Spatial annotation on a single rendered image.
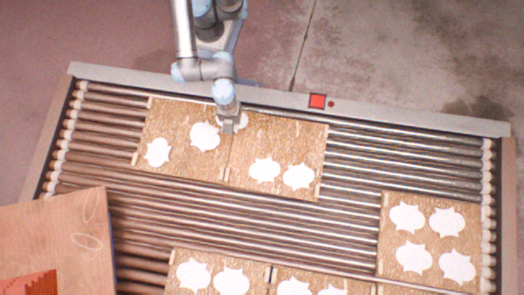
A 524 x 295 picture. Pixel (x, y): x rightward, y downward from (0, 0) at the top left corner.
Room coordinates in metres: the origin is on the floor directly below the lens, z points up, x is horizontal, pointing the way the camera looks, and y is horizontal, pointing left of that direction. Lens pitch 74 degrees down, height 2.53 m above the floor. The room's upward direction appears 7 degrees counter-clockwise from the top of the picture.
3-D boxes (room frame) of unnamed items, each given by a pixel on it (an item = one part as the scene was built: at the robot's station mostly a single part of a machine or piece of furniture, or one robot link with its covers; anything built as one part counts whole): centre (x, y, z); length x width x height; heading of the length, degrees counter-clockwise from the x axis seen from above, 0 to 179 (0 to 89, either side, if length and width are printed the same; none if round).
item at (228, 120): (0.52, 0.12, 1.17); 0.12 x 0.09 x 0.16; 165
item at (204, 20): (1.08, 0.18, 1.08); 0.13 x 0.12 x 0.14; 86
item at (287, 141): (0.40, -0.06, 0.93); 0.41 x 0.35 x 0.02; 72
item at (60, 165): (0.22, 0.02, 0.90); 1.95 x 0.05 x 0.05; 74
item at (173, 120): (0.53, 0.33, 0.93); 0.41 x 0.35 x 0.02; 73
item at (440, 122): (0.67, -0.11, 0.89); 2.08 x 0.08 x 0.06; 74
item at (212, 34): (1.08, 0.18, 0.96); 0.15 x 0.15 x 0.10
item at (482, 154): (0.56, -0.08, 0.90); 1.95 x 0.05 x 0.05; 74
